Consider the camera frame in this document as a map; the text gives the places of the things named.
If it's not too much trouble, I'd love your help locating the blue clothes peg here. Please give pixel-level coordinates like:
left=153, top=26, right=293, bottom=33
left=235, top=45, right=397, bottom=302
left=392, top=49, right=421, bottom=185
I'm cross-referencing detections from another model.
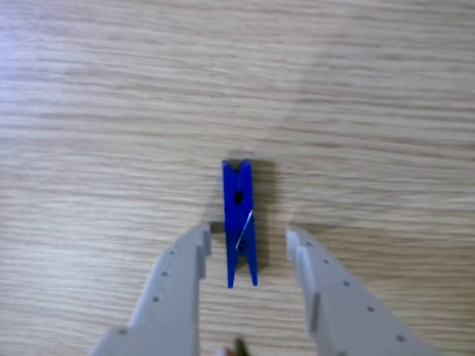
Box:
left=221, top=158, right=258, bottom=289

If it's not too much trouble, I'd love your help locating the red and black cable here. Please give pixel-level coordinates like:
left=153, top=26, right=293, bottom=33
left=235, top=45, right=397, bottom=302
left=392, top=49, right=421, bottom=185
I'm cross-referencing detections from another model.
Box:
left=217, top=335, right=249, bottom=356

